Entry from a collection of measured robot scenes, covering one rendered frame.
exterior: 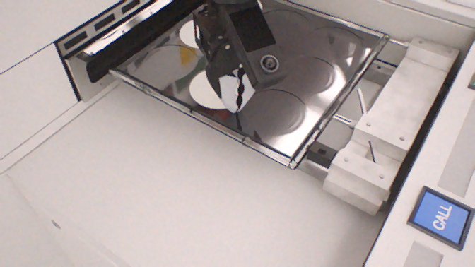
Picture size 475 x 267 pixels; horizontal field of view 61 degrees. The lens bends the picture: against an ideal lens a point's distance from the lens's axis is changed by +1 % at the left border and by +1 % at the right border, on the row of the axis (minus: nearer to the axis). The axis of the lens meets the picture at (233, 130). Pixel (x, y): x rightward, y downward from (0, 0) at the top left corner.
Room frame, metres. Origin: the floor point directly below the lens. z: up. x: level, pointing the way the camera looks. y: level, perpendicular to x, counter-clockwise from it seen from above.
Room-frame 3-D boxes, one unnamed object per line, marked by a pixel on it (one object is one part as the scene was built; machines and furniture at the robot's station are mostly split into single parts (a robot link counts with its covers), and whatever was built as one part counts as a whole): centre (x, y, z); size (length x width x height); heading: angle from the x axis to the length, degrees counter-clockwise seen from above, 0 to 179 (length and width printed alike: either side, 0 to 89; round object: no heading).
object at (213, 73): (0.43, 0.01, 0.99); 0.05 x 0.02 x 0.09; 116
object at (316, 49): (0.59, -0.04, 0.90); 0.34 x 0.34 x 0.01; 56
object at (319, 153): (0.36, -0.13, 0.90); 0.04 x 0.02 x 0.03; 56
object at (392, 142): (0.39, -0.22, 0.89); 0.08 x 0.03 x 0.03; 56
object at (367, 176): (0.32, -0.18, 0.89); 0.08 x 0.03 x 0.03; 56
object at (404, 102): (0.45, -0.26, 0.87); 0.36 x 0.08 x 0.03; 146
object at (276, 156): (0.44, 0.06, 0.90); 0.37 x 0.01 x 0.01; 56
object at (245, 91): (0.46, -0.01, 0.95); 0.06 x 0.03 x 0.09; 26
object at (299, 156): (0.49, -0.19, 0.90); 0.38 x 0.01 x 0.01; 146
